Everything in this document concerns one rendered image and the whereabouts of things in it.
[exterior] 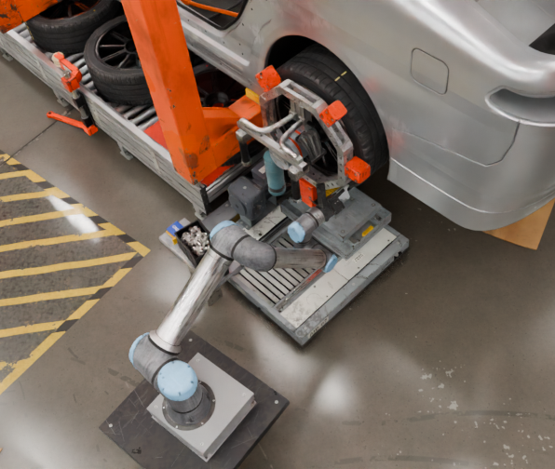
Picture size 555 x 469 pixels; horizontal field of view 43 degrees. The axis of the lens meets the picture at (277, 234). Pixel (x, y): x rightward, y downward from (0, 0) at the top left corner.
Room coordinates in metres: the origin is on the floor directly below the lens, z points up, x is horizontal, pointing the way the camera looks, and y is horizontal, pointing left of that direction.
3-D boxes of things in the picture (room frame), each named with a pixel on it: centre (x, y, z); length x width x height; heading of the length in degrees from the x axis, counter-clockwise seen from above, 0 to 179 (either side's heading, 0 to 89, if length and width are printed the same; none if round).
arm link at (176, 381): (1.29, 0.49, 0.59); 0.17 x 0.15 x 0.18; 37
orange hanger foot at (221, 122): (2.72, 0.09, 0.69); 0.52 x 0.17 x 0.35; 127
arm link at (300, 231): (1.96, -0.12, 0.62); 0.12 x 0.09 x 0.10; 127
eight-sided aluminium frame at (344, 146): (2.30, -0.20, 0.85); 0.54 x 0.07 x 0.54; 37
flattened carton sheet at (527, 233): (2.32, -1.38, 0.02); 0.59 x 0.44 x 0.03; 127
